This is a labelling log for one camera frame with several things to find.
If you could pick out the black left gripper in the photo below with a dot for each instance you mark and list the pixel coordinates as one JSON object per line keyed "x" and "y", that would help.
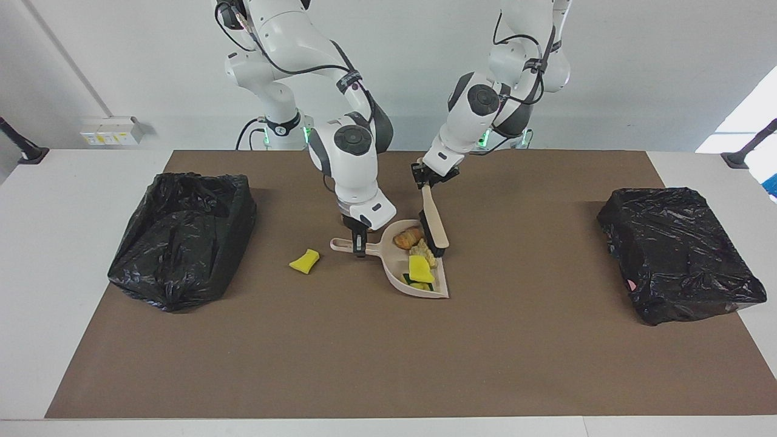
{"x": 443, "y": 175}

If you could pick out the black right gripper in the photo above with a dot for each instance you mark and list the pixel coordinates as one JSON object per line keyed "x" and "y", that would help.
{"x": 356, "y": 223}

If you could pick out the beige plastic dustpan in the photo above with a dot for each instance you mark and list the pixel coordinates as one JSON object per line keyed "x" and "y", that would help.
{"x": 396, "y": 265}

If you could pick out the beige hand brush black bristles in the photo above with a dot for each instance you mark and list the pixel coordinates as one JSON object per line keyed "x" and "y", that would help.
{"x": 436, "y": 218}

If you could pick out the orange striped croissant toy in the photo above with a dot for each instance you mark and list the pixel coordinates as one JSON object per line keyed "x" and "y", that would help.
{"x": 408, "y": 238}

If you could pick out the pale tan bread chunk toy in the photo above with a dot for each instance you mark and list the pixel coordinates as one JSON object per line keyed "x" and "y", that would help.
{"x": 424, "y": 250}

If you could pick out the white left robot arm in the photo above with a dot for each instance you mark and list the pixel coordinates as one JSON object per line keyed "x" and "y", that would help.
{"x": 479, "y": 100}

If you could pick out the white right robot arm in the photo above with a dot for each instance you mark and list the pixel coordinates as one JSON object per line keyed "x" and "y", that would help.
{"x": 285, "y": 36}

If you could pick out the black bagged trash bin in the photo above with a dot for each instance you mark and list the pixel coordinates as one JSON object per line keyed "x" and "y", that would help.
{"x": 182, "y": 243}

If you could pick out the black bagged bin pink spot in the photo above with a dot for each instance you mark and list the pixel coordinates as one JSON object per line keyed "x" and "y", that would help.
{"x": 674, "y": 255}

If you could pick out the brown table mat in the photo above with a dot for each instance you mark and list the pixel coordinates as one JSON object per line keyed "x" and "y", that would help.
{"x": 388, "y": 364}

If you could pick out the black angled stand leg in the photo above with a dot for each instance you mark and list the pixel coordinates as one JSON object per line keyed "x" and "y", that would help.
{"x": 737, "y": 159}
{"x": 33, "y": 155}

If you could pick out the blue object at window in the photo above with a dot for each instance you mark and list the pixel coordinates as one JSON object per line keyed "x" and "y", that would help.
{"x": 773, "y": 185}

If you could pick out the white wall socket box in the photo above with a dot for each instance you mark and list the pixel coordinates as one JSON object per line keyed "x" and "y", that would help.
{"x": 112, "y": 130}

